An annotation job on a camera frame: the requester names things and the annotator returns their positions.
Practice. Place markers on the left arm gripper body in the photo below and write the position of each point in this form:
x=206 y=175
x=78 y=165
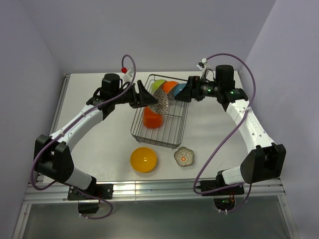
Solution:
x=130 y=97

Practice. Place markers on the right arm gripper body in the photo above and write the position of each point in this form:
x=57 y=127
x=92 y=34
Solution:
x=204 y=88

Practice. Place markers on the blue ceramic bowl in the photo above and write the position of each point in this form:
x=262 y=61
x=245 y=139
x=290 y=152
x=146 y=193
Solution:
x=178 y=90

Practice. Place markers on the white square bowl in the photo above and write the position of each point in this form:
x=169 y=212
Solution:
x=157 y=84

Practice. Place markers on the patterned round bowl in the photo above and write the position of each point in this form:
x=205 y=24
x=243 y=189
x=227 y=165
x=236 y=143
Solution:
x=162 y=106

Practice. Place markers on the orange white round bowl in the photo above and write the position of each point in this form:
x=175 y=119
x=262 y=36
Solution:
x=169 y=87

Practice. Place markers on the red orange square bowl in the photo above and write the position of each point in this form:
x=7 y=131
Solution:
x=151 y=119

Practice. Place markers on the yellow round bowl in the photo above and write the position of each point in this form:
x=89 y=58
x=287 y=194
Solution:
x=143 y=159

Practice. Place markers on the flower shaped patterned dish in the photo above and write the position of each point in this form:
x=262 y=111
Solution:
x=184 y=156

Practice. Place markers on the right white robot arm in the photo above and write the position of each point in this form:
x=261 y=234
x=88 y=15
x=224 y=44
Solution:
x=265 y=158

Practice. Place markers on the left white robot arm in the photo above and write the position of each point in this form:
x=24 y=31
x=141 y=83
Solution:
x=52 y=154

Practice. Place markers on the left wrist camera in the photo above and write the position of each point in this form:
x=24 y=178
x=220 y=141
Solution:
x=127 y=74

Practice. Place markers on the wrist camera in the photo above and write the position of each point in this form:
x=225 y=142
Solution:
x=127 y=74
x=205 y=68

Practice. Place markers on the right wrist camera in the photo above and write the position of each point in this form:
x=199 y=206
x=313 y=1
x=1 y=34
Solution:
x=205 y=68

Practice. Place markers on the black wire dish rack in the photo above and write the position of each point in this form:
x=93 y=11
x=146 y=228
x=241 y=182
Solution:
x=161 y=126

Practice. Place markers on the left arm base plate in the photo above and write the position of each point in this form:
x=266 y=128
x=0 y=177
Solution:
x=102 y=191

